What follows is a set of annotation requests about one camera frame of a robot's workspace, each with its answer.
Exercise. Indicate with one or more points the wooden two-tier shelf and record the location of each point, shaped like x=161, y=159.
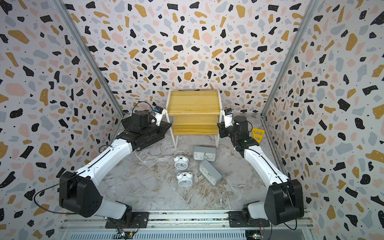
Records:
x=194, y=113

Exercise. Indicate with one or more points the grey rectangular alarm clock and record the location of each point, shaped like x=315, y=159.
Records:
x=204, y=153
x=213, y=176

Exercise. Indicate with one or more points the white twin-bell alarm clock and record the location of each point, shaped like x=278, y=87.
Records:
x=181, y=162

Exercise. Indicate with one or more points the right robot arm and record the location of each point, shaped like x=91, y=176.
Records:
x=284, y=200

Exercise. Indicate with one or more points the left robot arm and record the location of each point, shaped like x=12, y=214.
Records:
x=79, y=190

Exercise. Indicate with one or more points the black flat box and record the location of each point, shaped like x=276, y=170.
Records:
x=141, y=130

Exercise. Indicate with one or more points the yellow triangular plastic piece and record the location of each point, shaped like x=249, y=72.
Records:
x=258, y=134

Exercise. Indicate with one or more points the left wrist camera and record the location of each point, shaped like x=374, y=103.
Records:
x=159, y=112

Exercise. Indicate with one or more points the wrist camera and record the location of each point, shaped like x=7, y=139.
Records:
x=159, y=112
x=228, y=117

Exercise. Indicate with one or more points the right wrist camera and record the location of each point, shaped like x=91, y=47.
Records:
x=228, y=117

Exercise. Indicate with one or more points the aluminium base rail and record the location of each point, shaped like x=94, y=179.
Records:
x=185, y=225

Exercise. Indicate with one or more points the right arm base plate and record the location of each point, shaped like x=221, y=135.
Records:
x=240, y=219

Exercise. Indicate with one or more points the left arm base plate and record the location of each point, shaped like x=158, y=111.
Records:
x=132, y=220

